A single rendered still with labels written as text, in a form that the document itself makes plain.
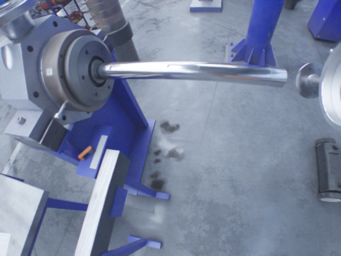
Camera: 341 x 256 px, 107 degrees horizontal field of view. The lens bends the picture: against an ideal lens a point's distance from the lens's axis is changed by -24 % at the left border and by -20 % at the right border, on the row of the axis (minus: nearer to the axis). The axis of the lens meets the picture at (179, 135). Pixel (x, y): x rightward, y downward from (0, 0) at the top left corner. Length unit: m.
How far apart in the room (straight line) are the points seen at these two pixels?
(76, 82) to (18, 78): 0.22
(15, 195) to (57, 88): 0.63
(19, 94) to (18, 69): 0.09
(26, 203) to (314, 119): 2.59
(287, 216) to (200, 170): 0.89
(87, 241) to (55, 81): 0.63
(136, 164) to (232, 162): 0.95
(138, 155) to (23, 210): 1.07
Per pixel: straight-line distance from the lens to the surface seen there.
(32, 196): 1.01
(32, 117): 0.82
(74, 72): 0.70
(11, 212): 1.11
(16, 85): 0.81
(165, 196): 1.49
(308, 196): 1.83
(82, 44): 0.75
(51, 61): 0.73
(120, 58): 2.44
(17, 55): 0.79
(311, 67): 1.07
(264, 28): 2.21
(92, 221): 0.76
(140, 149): 1.70
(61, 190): 2.10
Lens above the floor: 1.50
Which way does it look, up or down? 62 degrees down
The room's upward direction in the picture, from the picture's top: 13 degrees counter-clockwise
